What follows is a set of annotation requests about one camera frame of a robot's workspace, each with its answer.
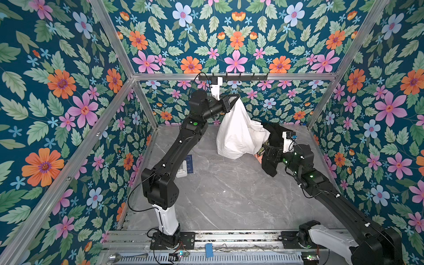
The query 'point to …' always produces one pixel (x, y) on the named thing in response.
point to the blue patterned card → (190, 164)
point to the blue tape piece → (208, 250)
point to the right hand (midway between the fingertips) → (273, 143)
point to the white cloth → (238, 133)
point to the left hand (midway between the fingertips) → (241, 90)
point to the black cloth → (276, 131)
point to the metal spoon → (116, 257)
